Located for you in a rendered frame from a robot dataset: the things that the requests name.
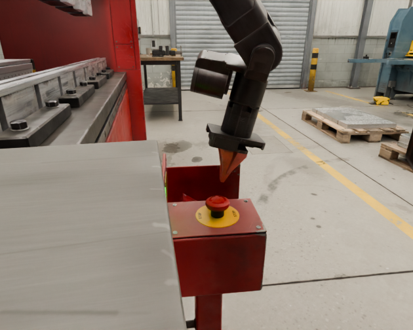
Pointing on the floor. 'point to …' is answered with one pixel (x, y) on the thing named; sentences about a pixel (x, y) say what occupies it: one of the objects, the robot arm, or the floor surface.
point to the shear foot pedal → (383, 97)
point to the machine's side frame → (76, 41)
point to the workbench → (151, 93)
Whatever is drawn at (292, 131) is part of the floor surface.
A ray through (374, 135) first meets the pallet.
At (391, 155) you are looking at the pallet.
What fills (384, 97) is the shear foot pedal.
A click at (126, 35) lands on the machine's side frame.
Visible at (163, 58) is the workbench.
